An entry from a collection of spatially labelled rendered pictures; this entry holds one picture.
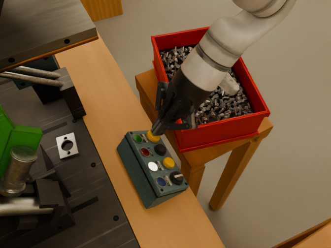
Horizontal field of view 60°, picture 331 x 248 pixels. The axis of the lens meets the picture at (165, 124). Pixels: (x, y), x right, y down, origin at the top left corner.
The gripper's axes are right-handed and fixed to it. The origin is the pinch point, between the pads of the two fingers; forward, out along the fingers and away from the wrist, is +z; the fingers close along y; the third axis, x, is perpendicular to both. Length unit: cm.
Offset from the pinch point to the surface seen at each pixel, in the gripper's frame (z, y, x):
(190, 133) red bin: 0.8, 1.6, 9.1
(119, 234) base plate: 13.5, 14.5, -9.9
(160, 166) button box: 3.2, 7.2, -2.0
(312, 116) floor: 15, -15, 145
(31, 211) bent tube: 13.1, 6.1, -23.8
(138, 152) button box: 3.5, 3.2, -5.3
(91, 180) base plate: 14.1, 1.9, -10.7
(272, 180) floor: 42, 6, 106
